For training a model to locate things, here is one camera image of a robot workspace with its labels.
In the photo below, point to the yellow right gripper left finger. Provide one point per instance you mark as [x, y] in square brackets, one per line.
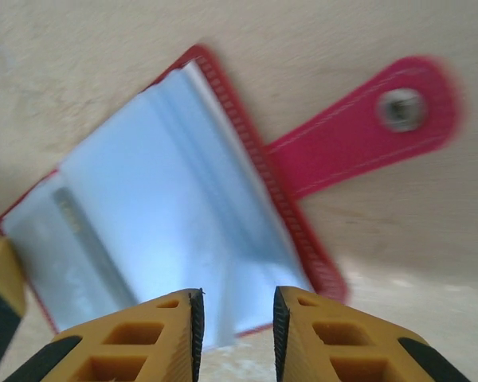
[151, 334]

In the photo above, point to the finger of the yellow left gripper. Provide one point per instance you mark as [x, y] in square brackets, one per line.
[0, 278]

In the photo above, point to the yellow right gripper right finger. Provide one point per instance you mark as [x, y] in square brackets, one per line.
[342, 338]

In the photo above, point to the red card holder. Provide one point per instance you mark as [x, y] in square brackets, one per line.
[342, 135]

